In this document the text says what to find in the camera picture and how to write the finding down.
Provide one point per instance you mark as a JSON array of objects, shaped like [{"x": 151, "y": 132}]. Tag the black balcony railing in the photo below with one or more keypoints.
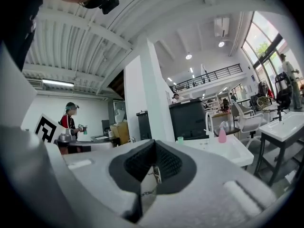
[{"x": 206, "y": 76}]

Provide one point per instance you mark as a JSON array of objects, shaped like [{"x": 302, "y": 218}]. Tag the white ceiling air conditioner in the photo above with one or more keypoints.
[{"x": 222, "y": 26}]

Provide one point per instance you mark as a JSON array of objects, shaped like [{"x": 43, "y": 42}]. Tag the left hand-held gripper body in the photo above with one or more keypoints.
[{"x": 46, "y": 129}]

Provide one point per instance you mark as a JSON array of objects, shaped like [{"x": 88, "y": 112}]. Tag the small black bin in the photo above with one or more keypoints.
[{"x": 144, "y": 126}]

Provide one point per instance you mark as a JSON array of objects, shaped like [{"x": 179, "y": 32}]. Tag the black sink faucet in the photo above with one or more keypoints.
[{"x": 280, "y": 114}]

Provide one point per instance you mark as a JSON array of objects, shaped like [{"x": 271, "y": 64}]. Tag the black office chair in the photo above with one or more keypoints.
[{"x": 283, "y": 91}]

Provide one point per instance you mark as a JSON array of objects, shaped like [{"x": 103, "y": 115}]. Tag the cardboard box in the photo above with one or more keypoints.
[{"x": 120, "y": 132}]

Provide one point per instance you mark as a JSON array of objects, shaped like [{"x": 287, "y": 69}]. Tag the white sink on black stand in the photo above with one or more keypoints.
[{"x": 282, "y": 127}]

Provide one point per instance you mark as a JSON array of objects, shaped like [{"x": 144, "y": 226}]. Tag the black head camera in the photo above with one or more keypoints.
[{"x": 108, "y": 2}]

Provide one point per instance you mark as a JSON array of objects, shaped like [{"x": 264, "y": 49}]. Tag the white sink faucet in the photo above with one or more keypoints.
[{"x": 210, "y": 127}]

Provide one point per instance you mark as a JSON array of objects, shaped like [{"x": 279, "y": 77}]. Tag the white office chair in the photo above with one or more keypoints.
[{"x": 249, "y": 122}]

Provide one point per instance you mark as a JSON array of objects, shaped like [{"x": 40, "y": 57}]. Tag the pink spray bottle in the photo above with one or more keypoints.
[{"x": 222, "y": 134}]

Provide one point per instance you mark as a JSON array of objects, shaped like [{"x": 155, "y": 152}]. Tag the long fluorescent ceiling light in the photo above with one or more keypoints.
[{"x": 58, "y": 82}]

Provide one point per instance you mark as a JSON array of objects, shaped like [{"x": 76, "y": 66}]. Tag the white sink basin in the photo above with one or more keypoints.
[{"x": 228, "y": 148}]

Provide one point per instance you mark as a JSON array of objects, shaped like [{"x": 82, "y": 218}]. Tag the green plastic cup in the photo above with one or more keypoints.
[{"x": 180, "y": 140}]

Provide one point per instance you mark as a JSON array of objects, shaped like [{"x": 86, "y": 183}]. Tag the teal spray bottle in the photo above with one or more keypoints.
[{"x": 85, "y": 130}]

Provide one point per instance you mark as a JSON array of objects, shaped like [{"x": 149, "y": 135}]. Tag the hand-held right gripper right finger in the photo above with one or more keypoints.
[{"x": 202, "y": 198}]

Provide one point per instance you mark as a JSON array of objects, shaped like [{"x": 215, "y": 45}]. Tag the round ceiling lamp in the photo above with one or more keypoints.
[
  {"x": 221, "y": 44},
  {"x": 188, "y": 56}
]

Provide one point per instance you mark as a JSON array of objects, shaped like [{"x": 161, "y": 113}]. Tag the large black cabinet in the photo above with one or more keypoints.
[{"x": 187, "y": 119}]

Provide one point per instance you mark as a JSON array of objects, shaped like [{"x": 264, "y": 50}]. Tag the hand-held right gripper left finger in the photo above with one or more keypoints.
[{"x": 99, "y": 174}]

